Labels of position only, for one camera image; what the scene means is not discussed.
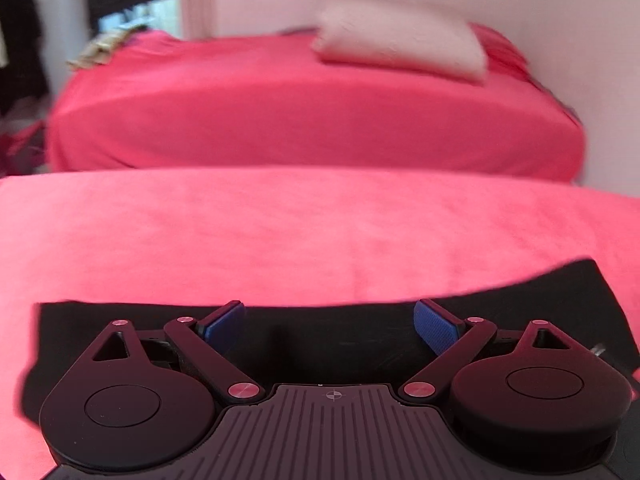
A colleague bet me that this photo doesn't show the black pants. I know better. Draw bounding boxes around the black pants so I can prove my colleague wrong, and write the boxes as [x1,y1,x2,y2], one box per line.
[18,259,639,422]

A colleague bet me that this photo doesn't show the pink sheet near bed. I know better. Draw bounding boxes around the pink sheet near bed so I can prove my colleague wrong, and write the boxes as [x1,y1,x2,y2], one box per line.
[1,168,639,479]

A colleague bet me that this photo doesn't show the red sheet far bed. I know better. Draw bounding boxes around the red sheet far bed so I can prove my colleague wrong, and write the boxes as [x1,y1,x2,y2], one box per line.
[46,30,586,182]

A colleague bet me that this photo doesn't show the magenta jacket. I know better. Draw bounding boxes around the magenta jacket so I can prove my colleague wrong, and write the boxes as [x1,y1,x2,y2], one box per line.
[0,120,46,178]

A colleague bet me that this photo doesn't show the folded red blanket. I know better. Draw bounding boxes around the folded red blanket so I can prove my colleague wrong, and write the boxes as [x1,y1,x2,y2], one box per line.
[470,23,530,80]

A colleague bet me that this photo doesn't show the beige cloth on bed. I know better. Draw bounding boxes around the beige cloth on bed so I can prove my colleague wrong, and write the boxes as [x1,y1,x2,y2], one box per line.
[66,24,149,70]

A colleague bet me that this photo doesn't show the light pink pillow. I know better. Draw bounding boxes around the light pink pillow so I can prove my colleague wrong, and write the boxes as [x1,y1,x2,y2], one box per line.
[311,0,488,82]

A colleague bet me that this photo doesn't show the hanging clothes pile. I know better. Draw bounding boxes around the hanging clothes pile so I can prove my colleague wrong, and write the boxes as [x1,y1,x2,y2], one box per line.
[1,0,50,116]

